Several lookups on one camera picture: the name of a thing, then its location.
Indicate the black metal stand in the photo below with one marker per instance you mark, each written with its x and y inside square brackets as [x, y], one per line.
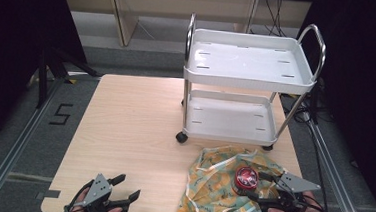
[49, 69]

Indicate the red candy jar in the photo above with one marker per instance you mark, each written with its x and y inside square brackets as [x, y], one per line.
[246, 179]

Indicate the floral cloth bag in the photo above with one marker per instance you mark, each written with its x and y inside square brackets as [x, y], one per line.
[215, 188]

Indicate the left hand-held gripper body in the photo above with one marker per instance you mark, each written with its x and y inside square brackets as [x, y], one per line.
[99, 190]

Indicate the metal floor rail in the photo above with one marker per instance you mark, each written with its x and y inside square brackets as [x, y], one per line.
[8, 160]
[337, 186]

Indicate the white two-tier cart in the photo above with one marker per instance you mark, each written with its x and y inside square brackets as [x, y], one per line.
[245, 66]

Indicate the light wooden desk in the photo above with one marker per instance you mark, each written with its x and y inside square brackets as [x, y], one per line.
[125, 18]

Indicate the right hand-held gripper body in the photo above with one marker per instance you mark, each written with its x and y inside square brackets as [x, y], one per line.
[295, 184]

